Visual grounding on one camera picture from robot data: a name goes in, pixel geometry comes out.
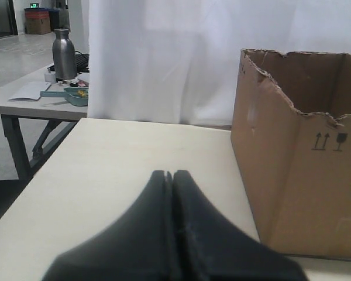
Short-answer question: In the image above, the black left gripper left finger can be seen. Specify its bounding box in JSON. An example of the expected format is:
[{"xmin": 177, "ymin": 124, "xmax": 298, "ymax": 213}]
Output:
[{"xmin": 43, "ymin": 170, "xmax": 173, "ymax": 280}]

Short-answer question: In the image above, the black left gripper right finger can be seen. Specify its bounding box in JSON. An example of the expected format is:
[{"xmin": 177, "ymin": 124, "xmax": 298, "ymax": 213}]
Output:
[{"xmin": 172, "ymin": 170, "xmax": 307, "ymax": 280}]

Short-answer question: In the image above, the large open cardboard box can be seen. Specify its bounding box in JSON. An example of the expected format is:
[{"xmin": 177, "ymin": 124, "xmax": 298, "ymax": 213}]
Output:
[{"xmin": 231, "ymin": 49, "xmax": 351, "ymax": 259}]

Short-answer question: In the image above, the distant cardboard box stack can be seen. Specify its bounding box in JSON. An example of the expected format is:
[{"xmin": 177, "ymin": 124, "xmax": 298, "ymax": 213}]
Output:
[{"xmin": 25, "ymin": 8, "xmax": 51, "ymax": 35}]

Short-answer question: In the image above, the teal plastic tray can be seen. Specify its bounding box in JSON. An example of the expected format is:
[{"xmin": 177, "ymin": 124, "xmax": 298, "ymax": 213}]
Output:
[{"xmin": 40, "ymin": 87, "xmax": 88, "ymax": 107}]

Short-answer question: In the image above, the white backdrop curtain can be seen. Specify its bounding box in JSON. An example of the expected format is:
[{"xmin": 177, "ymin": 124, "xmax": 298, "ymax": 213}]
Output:
[{"xmin": 87, "ymin": 1, "xmax": 351, "ymax": 126}]

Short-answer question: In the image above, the white paper booklet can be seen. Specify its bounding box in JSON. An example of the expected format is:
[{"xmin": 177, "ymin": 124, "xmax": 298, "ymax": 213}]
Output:
[{"xmin": 8, "ymin": 81, "xmax": 51, "ymax": 101}]

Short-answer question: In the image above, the white small cup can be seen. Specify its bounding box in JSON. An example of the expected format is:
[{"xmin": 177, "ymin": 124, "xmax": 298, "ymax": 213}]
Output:
[{"xmin": 44, "ymin": 70, "xmax": 57, "ymax": 84}]

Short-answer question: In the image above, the black keyboard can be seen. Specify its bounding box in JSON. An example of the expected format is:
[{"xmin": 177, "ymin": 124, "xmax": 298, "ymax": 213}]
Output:
[{"xmin": 75, "ymin": 51, "xmax": 90, "ymax": 73}]

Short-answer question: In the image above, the steel water bottle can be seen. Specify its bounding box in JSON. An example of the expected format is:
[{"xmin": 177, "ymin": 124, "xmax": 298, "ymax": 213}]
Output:
[{"xmin": 52, "ymin": 29, "xmax": 77, "ymax": 80}]

